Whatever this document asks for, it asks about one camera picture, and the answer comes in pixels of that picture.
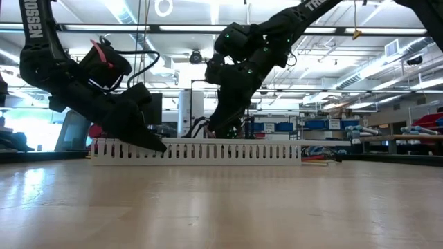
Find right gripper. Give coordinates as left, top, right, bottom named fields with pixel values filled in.
left=207, top=64, right=264, bottom=139

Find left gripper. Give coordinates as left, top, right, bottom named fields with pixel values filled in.
left=50, top=82, right=168, bottom=153

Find white slotted cable duct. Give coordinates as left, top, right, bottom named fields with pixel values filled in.
left=90, top=138, right=302, bottom=166

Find red machine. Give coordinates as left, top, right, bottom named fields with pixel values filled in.
left=88, top=124, right=105, bottom=139

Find grey office chair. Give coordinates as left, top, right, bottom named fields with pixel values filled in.
left=0, top=109, right=93, bottom=153

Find black safety glasses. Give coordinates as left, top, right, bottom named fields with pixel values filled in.
left=300, top=145, right=342, bottom=163

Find grey material rolls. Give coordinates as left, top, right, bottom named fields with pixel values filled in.
left=400, top=126, right=443, bottom=136
left=345, top=124, right=380, bottom=139

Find yellow hanging tag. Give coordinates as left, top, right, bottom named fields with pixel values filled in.
left=352, top=0, right=363, bottom=41

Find wooden workbench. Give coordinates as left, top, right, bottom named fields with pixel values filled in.
left=359, top=133, right=443, bottom=155

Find red storage bin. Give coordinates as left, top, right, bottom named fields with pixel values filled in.
left=410, top=112, right=443, bottom=129

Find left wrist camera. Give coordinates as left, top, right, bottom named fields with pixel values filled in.
left=119, top=82, right=153, bottom=107

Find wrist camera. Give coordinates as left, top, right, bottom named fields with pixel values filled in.
left=204, top=53, right=226, bottom=86
left=119, top=82, right=153, bottom=107

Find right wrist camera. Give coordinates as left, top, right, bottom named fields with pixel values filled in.
left=204, top=53, right=226, bottom=86

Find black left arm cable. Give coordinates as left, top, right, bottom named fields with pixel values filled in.
left=114, top=50, right=161, bottom=89

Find black aluminium table frame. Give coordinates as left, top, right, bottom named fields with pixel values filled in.
left=0, top=150, right=443, bottom=168

